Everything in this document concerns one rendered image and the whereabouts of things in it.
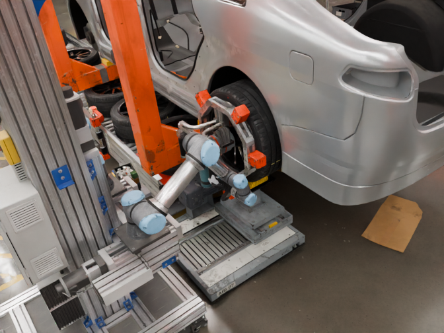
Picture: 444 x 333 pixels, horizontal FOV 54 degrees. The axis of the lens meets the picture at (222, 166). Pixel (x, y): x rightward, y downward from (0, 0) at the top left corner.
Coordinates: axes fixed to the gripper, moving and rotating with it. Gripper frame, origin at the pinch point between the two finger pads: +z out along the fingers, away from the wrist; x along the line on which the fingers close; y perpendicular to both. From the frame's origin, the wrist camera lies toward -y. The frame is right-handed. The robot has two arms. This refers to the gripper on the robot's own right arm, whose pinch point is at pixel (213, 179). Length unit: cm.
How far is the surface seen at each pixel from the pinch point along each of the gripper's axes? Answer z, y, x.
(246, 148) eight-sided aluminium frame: -10.7, 22.1, -14.6
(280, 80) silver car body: -27, 67, -17
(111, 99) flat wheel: 215, -14, -44
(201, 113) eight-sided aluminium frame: 36.5, 28.9, -17.0
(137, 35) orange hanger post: 60, 76, 20
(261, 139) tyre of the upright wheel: -15.7, 28.1, -21.9
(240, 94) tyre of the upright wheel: 7, 50, -22
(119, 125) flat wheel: 165, -22, -26
